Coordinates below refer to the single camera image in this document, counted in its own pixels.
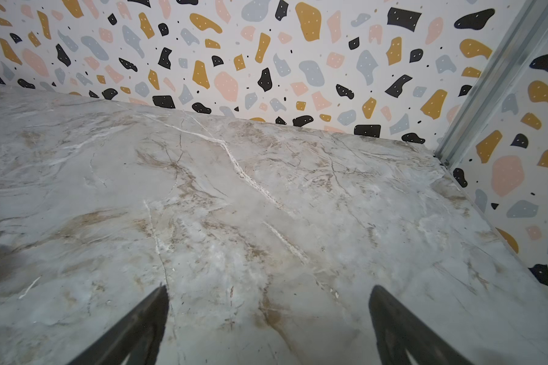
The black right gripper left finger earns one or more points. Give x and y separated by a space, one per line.
136 338

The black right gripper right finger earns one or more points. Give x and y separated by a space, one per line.
402 337

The aluminium corner frame post right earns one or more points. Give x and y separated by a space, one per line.
524 37

